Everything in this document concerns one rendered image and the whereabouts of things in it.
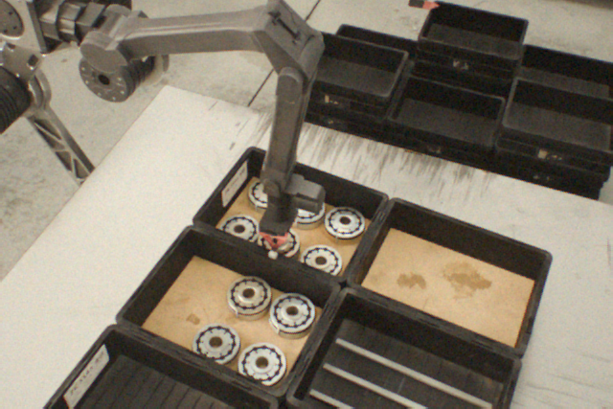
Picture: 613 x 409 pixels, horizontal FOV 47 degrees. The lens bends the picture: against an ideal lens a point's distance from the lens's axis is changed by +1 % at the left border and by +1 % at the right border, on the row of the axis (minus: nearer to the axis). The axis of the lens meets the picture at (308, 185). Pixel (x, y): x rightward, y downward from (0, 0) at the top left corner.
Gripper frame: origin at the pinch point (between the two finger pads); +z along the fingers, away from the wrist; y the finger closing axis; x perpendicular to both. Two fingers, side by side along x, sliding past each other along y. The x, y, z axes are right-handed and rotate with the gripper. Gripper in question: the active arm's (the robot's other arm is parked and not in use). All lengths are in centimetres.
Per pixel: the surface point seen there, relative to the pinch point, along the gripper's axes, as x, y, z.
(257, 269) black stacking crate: 1.8, -9.0, 2.0
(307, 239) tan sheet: -5.4, 7.0, 6.1
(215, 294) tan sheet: 9.6, -16.0, 6.7
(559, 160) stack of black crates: -69, 97, 36
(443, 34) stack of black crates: -15, 160, 38
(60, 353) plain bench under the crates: 41, -36, 21
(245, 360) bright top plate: -4.4, -30.8, 3.6
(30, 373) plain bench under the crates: 45, -42, 21
